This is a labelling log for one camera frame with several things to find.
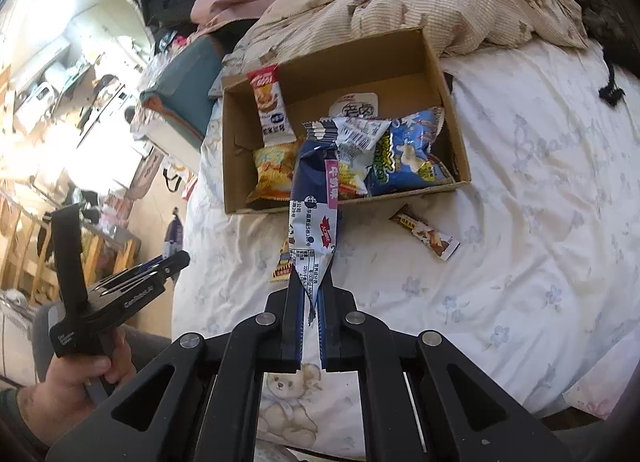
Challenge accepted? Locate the brown chocolate snack packet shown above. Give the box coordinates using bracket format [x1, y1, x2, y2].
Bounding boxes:
[389, 204, 461, 262]

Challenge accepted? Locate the person's left hand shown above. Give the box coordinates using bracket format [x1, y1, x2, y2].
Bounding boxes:
[27, 329, 138, 443]

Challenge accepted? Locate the white floral bed sheet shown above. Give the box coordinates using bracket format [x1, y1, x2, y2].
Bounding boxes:
[170, 39, 640, 450]

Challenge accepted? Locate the person's left forearm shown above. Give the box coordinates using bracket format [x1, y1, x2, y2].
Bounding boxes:
[0, 387, 51, 458]

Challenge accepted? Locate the wooden rack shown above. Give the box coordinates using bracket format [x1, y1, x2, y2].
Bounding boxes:
[0, 192, 141, 303]

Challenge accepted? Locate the white round-label packet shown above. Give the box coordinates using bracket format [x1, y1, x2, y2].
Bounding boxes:
[327, 90, 381, 120]

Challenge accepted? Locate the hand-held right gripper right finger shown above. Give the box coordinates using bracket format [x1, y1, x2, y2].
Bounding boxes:
[315, 287, 571, 462]

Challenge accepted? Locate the brown cardboard box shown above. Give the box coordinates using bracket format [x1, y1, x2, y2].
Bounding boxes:
[220, 27, 473, 215]

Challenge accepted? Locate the white red snack packet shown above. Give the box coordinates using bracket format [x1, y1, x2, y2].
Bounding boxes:
[247, 64, 293, 147]

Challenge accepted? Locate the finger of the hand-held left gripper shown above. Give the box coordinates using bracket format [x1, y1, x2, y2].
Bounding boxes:
[131, 254, 171, 276]
[90, 249, 192, 301]

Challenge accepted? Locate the white packet with yellow label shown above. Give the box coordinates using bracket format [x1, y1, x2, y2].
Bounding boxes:
[332, 114, 393, 200]

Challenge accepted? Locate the white tote bag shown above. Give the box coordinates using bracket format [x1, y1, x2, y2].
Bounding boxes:
[162, 162, 201, 198]

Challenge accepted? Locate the pink cloth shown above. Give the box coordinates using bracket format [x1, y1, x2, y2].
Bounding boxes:
[190, 0, 286, 35]

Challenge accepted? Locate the dark furry cloth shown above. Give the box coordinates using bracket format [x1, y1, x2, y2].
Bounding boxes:
[530, 0, 626, 68]

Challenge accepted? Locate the black tassel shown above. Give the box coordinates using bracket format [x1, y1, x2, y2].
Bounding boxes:
[598, 47, 626, 108]

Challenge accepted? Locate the blue yellow snack packet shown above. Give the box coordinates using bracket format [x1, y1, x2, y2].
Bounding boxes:
[265, 242, 296, 284]

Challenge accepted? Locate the blue cartoon snack bag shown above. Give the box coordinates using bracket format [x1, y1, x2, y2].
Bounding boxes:
[365, 106, 456, 197]

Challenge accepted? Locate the cluttered white desk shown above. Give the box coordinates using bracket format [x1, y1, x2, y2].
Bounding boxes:
[10, 17, 146, 143]

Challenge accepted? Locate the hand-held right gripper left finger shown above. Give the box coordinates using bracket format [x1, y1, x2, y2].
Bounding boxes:
[45, 286, 307, 462]

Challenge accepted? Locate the navy and white snack packet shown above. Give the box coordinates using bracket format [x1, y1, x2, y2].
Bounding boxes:
[285, 118, 347, 369]

